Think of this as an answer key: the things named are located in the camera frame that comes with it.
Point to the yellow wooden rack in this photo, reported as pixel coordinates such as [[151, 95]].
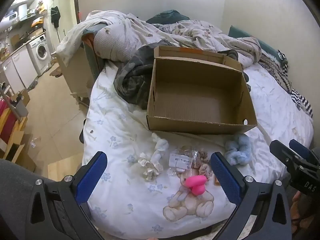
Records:
[[15, 140]]

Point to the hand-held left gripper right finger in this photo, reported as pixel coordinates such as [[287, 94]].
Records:
[[225, 177]]

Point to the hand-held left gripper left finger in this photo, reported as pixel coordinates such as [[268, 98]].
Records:
[[91, 177]]

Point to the checkered printed duvet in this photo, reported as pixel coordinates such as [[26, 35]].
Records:
[[125, 37]]

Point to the teal pillow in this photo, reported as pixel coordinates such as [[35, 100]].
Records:
[[252, 40]]

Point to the black white striped cloth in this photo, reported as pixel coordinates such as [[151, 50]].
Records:
[[302, 102]]

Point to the fluffy light blue scrunchie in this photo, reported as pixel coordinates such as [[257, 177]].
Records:
[[237, 150]]

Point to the white kitchen appliance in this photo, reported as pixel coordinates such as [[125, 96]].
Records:
[[12, 15]]

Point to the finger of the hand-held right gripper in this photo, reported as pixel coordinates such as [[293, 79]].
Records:
[[282, 152], [301, 148]]

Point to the small brown scrunchie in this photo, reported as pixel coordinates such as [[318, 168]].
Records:
[[201, 155], [203, 170]]

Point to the brown slipper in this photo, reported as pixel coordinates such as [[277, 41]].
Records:
[[56, 72]]

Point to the small cardboard box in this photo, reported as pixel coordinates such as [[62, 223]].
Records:
[[23, 95]]

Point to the black white checkered cloth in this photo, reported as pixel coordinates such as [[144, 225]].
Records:
[[283, 60]]

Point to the beige lace-trimmed scrunchie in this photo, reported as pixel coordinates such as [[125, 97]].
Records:
[[150, 167]]

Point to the dark green cloth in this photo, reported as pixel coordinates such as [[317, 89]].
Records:
[[167, 16]]

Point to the person's right hand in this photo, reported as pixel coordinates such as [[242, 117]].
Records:
[[296, 198]]

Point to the white kitchen cabinets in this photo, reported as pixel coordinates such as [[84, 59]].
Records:
[[20, 65]]

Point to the grey bin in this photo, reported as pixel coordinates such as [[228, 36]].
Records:
[[20, 108]]

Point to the camouflage garment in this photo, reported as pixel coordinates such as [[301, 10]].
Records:
[[132, 80]]

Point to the grey-green bed frame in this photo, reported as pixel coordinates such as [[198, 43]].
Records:
[[93, 62]]

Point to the clear plastic bag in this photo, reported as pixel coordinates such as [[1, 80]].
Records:
[[178, 161]]

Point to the red suitcase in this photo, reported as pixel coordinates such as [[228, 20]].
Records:
[[6, 122]]

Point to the white cloth scrunchie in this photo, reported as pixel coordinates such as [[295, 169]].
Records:
[[158, 146]]

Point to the patterned knit blanket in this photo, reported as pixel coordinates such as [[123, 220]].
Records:
[[275, 67]]

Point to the white washing machine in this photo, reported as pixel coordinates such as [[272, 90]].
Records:
[[41, 52]]

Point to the dark hanging clothing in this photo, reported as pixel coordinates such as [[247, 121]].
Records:
[[56, 16]]

